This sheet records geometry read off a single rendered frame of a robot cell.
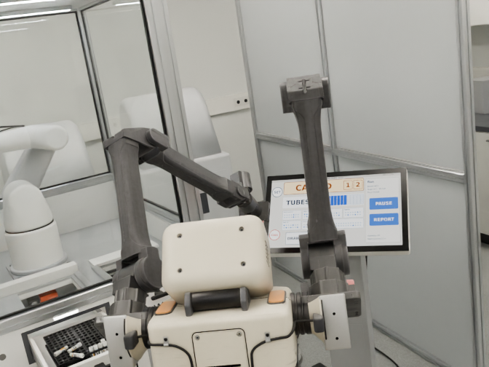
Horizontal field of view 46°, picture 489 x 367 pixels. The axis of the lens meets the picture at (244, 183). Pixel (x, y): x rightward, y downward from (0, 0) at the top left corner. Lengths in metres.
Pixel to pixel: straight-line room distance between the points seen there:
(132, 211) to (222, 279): 0.36
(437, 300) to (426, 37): 1.24
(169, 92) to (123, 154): 0.61
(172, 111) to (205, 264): 0.99
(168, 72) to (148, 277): 0.91
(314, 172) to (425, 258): 1.78
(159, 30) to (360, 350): 1.39
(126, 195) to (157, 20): 0.79
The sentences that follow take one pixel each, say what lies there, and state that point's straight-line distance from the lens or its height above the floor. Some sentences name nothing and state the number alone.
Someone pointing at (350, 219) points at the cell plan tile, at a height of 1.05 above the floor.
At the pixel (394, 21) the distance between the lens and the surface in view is 2.79.
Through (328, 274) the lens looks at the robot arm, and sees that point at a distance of 1.21.
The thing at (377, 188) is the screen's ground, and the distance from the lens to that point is 2.11.
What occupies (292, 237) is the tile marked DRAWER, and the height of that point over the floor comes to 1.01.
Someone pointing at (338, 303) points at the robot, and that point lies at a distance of 1.15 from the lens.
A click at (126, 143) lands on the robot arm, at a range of 1.46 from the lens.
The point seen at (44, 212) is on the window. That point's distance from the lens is 1.94.
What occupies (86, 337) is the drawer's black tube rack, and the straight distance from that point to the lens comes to 1.93.
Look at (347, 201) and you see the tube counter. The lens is 2.11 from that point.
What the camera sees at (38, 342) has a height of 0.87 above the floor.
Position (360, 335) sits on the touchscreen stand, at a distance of 2.31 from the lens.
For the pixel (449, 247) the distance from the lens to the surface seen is 2.80.
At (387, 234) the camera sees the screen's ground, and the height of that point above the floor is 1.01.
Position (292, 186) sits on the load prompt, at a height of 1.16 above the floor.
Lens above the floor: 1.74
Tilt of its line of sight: 14 degrees down
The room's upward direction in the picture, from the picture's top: 9 degrees counter-clockwise
